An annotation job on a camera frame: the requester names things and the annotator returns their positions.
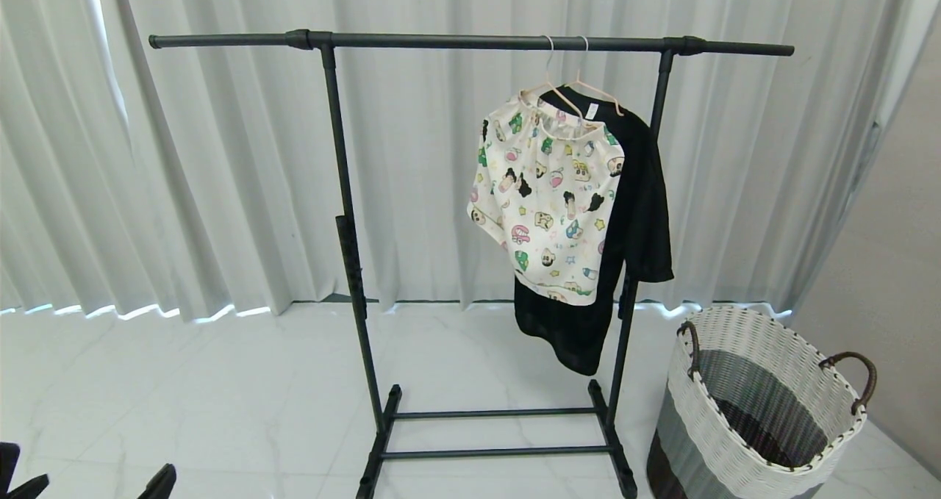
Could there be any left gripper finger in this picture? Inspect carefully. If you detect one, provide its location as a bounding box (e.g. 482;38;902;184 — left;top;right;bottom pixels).
0;473;50;499
135;463;178;499

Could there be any black t-shirt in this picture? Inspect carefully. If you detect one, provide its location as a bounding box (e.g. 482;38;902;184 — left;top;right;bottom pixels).
512;85;675;377

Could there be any pink clothes hanger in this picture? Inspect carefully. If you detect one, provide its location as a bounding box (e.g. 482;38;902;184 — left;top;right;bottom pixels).
565;35;626;117
518;35;589;127

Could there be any black clothes rack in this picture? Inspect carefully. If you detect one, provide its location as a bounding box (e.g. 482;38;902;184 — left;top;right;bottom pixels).
148;28;795;499

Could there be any white laundry basket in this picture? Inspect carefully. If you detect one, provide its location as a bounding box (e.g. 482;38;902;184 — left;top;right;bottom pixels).
646;306;879;499

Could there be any white curtain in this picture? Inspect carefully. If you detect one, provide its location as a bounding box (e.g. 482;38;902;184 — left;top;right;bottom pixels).
0;0;921;322

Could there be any cream printed garment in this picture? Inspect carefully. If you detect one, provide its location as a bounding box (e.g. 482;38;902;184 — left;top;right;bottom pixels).
467;90;626;308

